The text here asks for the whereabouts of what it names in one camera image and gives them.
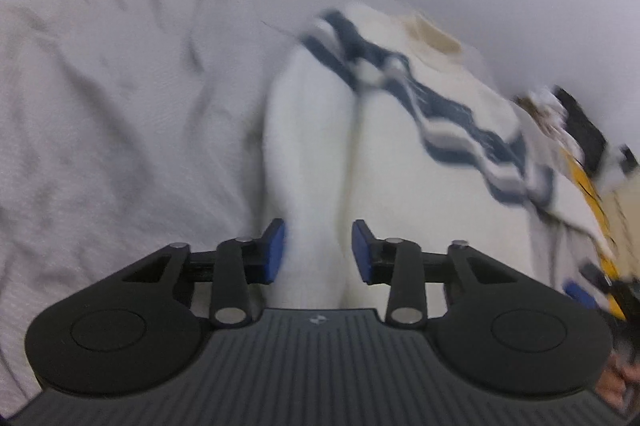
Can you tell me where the grey bed sheet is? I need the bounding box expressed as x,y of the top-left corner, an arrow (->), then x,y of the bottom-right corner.
0,0 -> 640,407

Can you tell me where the person right hand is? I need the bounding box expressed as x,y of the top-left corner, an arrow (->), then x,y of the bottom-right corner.
594,352 -> 639,410

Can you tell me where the black fluffy garment right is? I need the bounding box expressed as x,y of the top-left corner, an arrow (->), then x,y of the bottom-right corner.
552,86 -> 639,179

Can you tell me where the yellow printed fabric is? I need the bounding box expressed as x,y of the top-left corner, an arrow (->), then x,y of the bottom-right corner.
560,145 -> 632,322

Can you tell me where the cream blue striped sweater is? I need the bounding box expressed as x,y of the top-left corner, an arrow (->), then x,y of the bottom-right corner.
264,3 -> 612,310

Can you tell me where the white crumpled garment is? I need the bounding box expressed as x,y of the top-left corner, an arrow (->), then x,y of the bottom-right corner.
514,86 -> 568,142

